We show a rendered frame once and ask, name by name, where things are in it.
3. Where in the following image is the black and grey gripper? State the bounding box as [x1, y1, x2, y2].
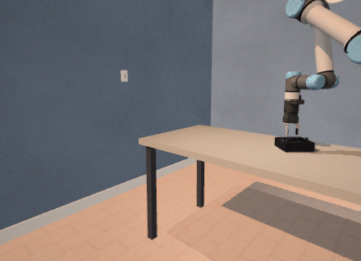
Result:
[282, 92, 304, 135]

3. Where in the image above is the black lighting desk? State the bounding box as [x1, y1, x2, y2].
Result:
[275, 137, 315, 153]

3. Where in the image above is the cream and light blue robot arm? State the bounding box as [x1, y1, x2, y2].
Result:
[285, 0, 361, 92]

